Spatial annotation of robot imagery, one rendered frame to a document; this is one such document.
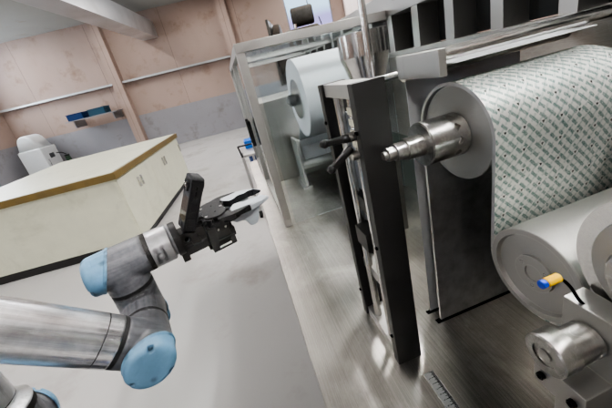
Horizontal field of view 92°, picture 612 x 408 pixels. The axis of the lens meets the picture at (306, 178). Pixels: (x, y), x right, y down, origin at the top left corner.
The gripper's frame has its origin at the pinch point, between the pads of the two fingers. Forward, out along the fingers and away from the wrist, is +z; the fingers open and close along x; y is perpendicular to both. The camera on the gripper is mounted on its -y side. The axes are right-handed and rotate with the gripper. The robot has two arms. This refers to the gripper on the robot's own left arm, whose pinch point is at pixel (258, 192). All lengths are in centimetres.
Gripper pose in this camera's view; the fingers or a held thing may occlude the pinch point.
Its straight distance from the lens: 69.1
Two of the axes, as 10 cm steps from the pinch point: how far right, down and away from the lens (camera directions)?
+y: 1.5, 8.8, 4.5
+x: 5.6, 3.0, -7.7
